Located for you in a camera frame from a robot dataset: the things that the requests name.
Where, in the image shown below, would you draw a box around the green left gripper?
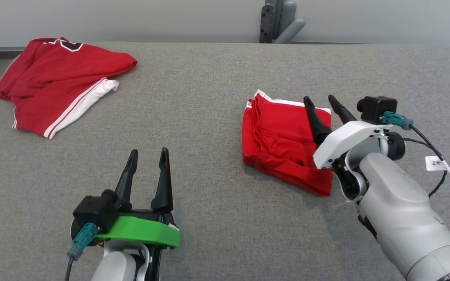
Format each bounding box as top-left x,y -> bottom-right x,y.
94,147 -> 181,249

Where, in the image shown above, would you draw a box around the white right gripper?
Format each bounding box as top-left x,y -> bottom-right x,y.
303,94 -> 394,171

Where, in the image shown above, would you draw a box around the red shorts with white stripe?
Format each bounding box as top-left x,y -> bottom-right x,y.
241,89 -> 334,197

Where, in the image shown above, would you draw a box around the red and white t-shirt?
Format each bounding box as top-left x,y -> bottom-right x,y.
0,37 -> 138,140

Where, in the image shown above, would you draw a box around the grey metal stand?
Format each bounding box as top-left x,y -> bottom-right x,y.
259,0 -> 306,44

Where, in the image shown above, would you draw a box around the teal right camera connector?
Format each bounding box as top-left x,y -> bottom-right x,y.
379,111 -> 414,131

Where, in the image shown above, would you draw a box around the teal camera connector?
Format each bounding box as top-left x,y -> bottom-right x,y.
379,111 -> 414,131
67,222 -> 99,261

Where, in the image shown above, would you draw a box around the teal left camera connector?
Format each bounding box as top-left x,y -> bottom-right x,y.
67,222 -> 99,261

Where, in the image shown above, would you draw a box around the white cable label tag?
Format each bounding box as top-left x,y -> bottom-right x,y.
425,155 -> 450,174

